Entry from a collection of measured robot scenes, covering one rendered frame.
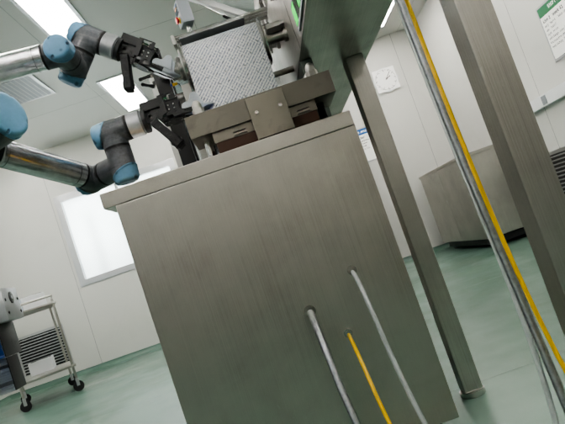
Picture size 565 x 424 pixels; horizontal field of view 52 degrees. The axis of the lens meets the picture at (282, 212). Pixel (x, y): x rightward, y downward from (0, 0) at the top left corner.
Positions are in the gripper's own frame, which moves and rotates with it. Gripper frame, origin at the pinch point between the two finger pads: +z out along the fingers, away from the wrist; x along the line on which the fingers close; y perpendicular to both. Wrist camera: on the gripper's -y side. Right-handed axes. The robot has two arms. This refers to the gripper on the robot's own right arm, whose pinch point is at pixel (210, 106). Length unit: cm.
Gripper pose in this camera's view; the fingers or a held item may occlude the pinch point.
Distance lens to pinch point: 176.6
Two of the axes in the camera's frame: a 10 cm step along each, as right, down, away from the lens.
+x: -0.1, 0.7, 10.0
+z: 9.4, -3.3, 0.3
